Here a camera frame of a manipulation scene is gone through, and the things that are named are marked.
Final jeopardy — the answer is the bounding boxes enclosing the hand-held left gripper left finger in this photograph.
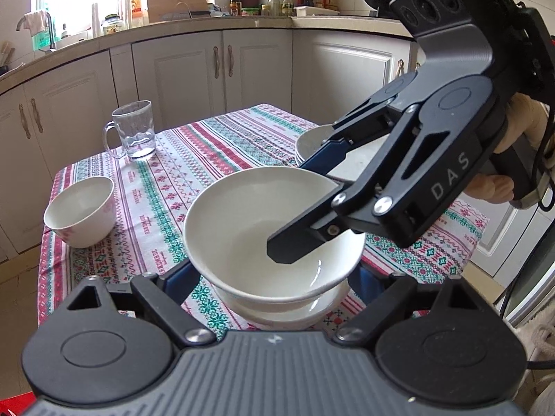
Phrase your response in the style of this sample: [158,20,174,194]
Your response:
[65,262,216,348]

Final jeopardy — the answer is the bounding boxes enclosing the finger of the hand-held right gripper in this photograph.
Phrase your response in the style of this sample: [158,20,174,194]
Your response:
[266,104,454,266]
[298,89,397,176]

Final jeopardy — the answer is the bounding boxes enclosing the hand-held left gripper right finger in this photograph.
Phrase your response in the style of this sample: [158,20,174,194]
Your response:
[333,266,475,344]

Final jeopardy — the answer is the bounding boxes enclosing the white deep plate red flower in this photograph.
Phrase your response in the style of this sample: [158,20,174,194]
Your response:
[296,124,391,183]

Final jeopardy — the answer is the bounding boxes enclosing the white bowl pink flowers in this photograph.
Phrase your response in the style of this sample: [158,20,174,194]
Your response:
[212,279,351,329]
[43,176,117,249]
[182,166,366,307]

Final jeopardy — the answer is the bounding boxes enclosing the person's right hand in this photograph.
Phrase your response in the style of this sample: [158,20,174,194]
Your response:
[466,93,548,203]

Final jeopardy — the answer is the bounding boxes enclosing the red green patterned tablecloth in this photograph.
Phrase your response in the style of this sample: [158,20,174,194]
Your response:
[38,103,488,343]

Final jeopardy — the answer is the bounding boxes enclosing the white kitchen cabinets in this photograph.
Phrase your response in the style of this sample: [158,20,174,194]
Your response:
[0,19,555,278]

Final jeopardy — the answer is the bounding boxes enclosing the white rectangular tray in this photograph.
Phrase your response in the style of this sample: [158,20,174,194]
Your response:
[294,5,341,18]

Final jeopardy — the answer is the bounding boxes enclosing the clear glass mug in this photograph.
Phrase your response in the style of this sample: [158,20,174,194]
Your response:
[102,100,157,162]

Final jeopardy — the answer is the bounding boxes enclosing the person's cream fleece clothing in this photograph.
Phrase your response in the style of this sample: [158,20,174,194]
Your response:
[514,318,555,416]

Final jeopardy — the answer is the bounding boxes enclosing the beige kitchen countertop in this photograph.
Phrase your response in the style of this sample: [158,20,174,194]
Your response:
[0,11,419,92]

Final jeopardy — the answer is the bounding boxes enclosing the red biscuit box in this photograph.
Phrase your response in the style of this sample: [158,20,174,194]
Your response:
[0,392,34,416]

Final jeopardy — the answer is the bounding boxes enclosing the wooden cutting board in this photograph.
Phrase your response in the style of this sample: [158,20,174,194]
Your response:
[146,0,210,23]

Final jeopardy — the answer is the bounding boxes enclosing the metal kitchen faucet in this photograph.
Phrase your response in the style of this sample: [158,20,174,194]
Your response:
[17,11,58,51]

